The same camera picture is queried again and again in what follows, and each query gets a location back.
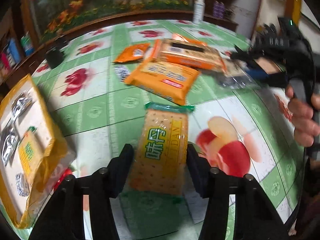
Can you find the right hand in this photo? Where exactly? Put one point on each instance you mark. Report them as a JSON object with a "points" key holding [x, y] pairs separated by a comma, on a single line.
{"points": [[305, 128]]}

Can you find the orange clear cracker pack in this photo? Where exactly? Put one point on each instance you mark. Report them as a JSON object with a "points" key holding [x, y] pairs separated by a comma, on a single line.
{"points": [[188, 54]]}

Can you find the small orange snack bag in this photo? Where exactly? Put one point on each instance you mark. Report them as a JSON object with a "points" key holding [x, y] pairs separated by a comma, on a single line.
{"points": [[132, 53]]}

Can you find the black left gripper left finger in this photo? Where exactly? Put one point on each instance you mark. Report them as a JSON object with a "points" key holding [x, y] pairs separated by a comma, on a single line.
{"points": [[118, 170]]}

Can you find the black canister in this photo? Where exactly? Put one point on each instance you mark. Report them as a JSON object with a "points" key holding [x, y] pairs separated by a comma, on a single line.
{"points": [[54, 57]]}

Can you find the yellow snack tray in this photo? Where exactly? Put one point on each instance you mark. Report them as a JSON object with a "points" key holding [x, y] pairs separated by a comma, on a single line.
{"points": [[34, 153]]}

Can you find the green-ended cracker packet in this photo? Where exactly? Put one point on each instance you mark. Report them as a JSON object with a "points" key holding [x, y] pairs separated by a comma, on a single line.
{"points": [[161, 154]]}

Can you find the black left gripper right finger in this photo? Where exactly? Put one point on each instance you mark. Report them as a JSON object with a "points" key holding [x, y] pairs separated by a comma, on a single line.
{"points": [[199, 170]]}

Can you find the small blue-white candy packet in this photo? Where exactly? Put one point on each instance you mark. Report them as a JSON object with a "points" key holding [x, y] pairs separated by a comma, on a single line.
{"points": [[122, 72]]}

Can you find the large orange biscuit pack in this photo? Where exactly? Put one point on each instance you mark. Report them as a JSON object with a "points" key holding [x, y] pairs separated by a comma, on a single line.
{"points": [[167, 80]]}

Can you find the white spray bottle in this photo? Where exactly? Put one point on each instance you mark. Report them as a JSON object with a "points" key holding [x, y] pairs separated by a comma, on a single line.
{"points": [[198, 11]]}

